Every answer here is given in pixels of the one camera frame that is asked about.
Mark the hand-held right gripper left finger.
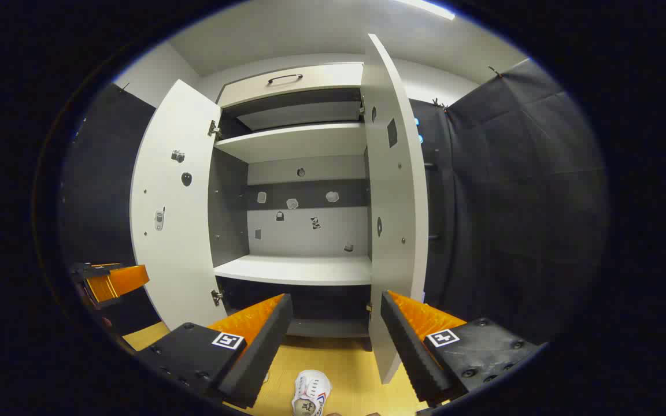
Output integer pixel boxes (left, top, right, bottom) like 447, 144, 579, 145
136, 293, 293, 409

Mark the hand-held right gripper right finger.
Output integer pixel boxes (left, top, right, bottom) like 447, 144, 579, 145
380, 291, 542, 407

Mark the white canvas shoe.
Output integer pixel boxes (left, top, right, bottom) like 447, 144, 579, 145
291, 370, 332, 416

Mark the white shoe cabinet door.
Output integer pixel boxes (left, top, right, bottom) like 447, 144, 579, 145
362, 34, 430, 385
129, 79, 224, 331

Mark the white cabinet drawer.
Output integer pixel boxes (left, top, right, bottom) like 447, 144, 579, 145
217, 62, 364, 109

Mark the ceiling light panel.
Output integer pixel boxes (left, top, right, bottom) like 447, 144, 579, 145
394, 0, 456, 21

